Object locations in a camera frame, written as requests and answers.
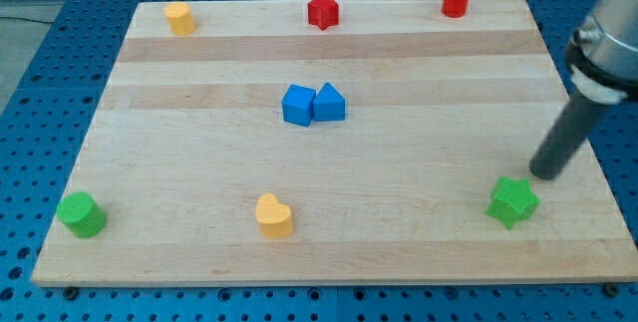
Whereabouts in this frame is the blue cube block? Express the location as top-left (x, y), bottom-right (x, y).
top-left (281, 85), bottom-right (316, 127)

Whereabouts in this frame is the yellow heart block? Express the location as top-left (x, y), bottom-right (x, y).
top-left (255, 192), bottom-right (294, 239)

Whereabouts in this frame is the yellow cylinder block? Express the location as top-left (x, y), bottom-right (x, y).
top-left (163, 2), bottom-right (196, 36)

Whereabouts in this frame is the wooden board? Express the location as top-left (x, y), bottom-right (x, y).
top-left (32, 0), bottom-right (637, 287)

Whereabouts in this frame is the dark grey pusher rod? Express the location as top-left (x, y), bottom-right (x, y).
top-left (528, 91), bottom-right (609, 180)

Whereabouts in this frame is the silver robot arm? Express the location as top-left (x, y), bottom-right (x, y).
top-left (565, 0), bottom-right (637, 105)

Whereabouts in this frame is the green cylinder block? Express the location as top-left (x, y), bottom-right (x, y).
top-left (56, 191), bottom-right (107, 238)

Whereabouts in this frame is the blue triangle block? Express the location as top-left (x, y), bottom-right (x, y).
top-left (313, 83), bottom-right (346, 122)

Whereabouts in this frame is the red star block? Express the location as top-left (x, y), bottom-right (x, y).
top-left (307, 0), bottom-right (340, 30)

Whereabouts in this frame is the green star block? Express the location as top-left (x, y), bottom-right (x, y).
top-left (485, 176), bottom-right (540, 229)

